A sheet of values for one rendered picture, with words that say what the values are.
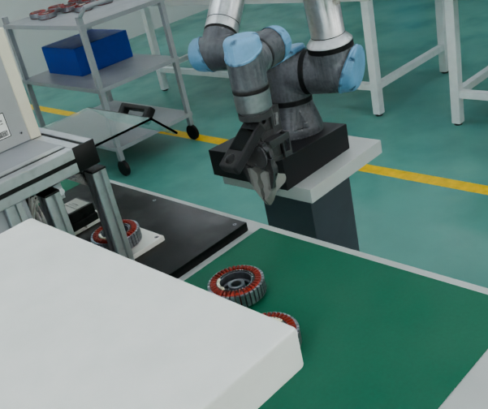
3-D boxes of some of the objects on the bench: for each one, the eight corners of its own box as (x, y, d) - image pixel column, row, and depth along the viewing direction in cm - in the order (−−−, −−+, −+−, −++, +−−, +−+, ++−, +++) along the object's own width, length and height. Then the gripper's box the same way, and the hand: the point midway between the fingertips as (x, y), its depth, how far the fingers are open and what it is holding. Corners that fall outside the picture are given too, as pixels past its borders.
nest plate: (127, 226, 164) (125, 221, 163) (165, 239, 154) (163, 235, 153) (75, 256, 155) (74, 251, 155) (113, 273, 145) (111, 268, 144)
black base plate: (94, 183, 198) (92, 177, 197) (248, 230, 154) (246, 221, 153) (-55, 262, 171) (-59, 255, 170) (79, 346, 127) (75, 337, 126)
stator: (123, 226, 161) (119, 213, 159) (152, 238, 153) (148, 223, 151) (85, 249, 154) (80, 235, 153) (112, 261, 147) (108, 247, 145)
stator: (258, 272, 137) (255, 256, 136) (274, 300, 127) (269, 284, 126) (205, 288, 136) (201, 273, 134) (217, 318, 126) (213, 302, 124)
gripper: (287, 103, 137) (304, 195, 146) (255, 100, 143) (273, 187, 153) (259, 118, 132) (278, 213, 141) (227, 114, 138) (248, 204, 148)
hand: (265, 200), depth 145 cm, fingers closed
